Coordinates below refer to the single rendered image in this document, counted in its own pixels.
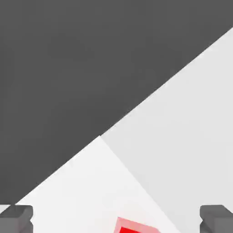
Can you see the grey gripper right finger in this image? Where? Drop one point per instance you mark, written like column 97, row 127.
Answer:
column 214, row 221

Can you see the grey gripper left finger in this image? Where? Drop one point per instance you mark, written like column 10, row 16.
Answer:
column 15, row 220

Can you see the small red cube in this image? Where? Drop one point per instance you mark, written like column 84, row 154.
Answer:
column 133, row 227

